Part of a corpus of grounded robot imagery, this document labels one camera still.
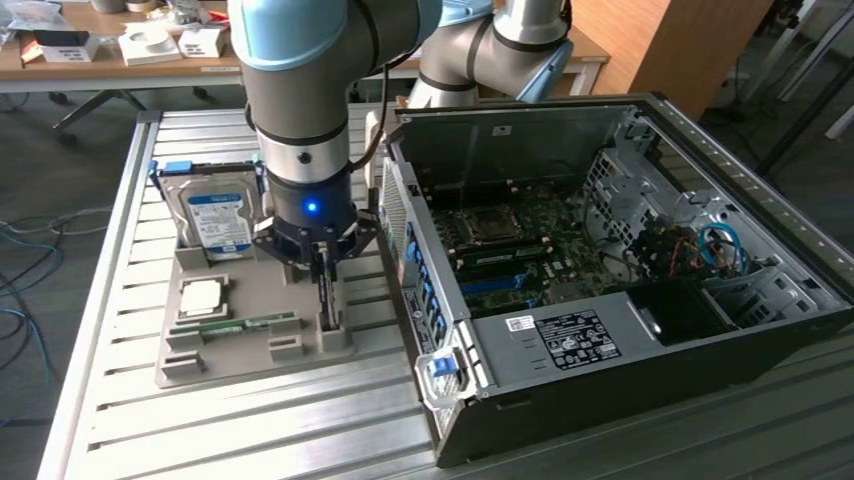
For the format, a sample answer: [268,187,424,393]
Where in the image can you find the clear plastic bag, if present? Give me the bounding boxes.
[0,0,68,31]

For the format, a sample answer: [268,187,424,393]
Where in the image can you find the blue data wire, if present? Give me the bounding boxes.
[696,222,750,276]

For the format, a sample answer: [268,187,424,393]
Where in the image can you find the blue floor cable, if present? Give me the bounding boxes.
[0,307,56,389]

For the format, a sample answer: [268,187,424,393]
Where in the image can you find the blue case latch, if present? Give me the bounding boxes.
[429,352,463,377]

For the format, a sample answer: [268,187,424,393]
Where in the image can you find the grey parts rack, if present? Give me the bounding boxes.
[153,242,356,391]

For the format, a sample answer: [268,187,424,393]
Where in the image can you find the small white labelled box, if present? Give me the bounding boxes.
[177,27,225,59]

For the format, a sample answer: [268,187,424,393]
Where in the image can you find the grey floor cable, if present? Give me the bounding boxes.
[0,207,112,236]

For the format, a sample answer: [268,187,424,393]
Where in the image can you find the black open PC case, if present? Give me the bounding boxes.
[363,91,854,469]

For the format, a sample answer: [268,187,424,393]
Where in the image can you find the wooden cabinet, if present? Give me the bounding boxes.
[572,0,779,121]

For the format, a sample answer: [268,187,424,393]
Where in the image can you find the wooden desk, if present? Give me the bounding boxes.
[0,0,612,109]

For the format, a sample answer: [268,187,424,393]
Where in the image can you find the silver CPU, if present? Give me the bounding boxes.
[177,280,232,319]

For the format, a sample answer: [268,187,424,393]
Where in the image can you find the green motherboard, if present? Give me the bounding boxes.
[425,177,645,319]

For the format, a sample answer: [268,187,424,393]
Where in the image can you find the black graphics card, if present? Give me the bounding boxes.
[312,244,343,332]

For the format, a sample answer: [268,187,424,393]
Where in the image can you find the blue expansion slot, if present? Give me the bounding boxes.
[459,276,535,297]

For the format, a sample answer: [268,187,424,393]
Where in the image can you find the white box with black lid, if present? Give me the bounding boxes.
[32,29,101,65]

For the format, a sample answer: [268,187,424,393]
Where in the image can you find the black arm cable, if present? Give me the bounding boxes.
[345,59,392,171]

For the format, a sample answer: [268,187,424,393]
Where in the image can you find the white box with round insert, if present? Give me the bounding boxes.
[117,24,182,67]

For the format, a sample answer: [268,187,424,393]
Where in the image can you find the grey chipset heatsink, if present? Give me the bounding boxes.
[545,283,592,304]

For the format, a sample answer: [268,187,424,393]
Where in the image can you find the multicolour power wire bundle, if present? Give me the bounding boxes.
[629,225,703,279]

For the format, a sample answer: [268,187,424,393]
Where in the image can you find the green RAM stick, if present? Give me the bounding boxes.
[168,311,300,337]

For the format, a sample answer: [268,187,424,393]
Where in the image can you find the hard disk with blue carrier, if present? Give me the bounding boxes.
[148,157,267,262]

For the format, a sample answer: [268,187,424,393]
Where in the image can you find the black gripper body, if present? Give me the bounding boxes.
[265,171,359,255]

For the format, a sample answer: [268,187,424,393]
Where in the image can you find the grey power supply unit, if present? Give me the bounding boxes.
[459,292,662,392]

